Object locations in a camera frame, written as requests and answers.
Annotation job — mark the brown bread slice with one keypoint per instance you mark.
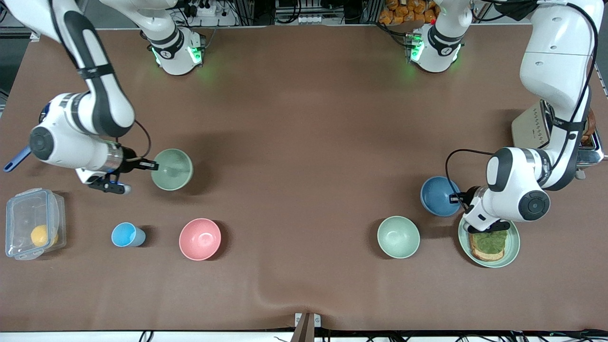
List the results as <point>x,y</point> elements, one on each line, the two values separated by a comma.
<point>590,126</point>

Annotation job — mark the orange snack pile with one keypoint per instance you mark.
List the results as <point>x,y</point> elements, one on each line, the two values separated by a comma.
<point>403,12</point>

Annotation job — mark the blue cup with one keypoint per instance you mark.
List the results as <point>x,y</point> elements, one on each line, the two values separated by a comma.
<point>124,234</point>

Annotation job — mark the toasted bread slice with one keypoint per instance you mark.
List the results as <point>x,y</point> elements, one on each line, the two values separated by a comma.
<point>487,256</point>

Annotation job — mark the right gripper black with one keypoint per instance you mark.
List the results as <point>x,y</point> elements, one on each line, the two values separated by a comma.
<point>129,165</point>

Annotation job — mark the green lettuce leaf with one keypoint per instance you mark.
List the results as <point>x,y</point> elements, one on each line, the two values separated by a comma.
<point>491,241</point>

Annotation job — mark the pink bowl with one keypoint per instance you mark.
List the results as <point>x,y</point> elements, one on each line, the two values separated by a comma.
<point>200,239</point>

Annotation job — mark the pale green plate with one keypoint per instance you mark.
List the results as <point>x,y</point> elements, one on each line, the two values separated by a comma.
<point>513,247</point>

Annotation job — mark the white power strip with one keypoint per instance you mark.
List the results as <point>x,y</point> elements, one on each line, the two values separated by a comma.
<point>311,19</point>
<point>206,9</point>

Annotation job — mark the pale green bowl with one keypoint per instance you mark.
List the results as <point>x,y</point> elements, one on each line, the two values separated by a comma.
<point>398,236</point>
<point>173,171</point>

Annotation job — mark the blue bowl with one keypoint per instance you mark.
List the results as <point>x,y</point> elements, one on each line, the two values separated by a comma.
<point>437,194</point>

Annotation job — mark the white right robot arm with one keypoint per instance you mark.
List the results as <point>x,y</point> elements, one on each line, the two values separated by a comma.
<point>102,109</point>

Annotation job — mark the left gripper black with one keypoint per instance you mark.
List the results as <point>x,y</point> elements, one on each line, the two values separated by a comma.
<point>470,195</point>

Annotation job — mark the beige chrome toaster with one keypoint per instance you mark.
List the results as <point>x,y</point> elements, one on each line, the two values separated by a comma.
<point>529,128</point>

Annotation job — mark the clear plastic container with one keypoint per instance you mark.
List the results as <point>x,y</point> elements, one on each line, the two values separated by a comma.
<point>23,209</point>

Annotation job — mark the yellow round fruit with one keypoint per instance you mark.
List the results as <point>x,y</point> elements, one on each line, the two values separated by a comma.
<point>42,235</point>

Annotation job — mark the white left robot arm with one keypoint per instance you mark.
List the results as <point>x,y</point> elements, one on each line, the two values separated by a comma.
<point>555,71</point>

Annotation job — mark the metal table bracket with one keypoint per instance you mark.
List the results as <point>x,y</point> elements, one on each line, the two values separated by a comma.
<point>307,323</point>

